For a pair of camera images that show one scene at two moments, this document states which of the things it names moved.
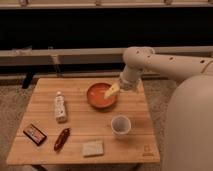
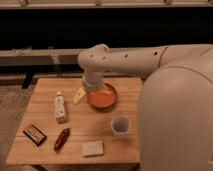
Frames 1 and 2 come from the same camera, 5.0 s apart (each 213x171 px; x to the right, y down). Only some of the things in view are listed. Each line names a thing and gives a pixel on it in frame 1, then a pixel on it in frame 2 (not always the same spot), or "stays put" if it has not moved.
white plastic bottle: [60, 111] stays put
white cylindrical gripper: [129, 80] → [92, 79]
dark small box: [35, 134] stays put
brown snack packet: [61, 140] stays put
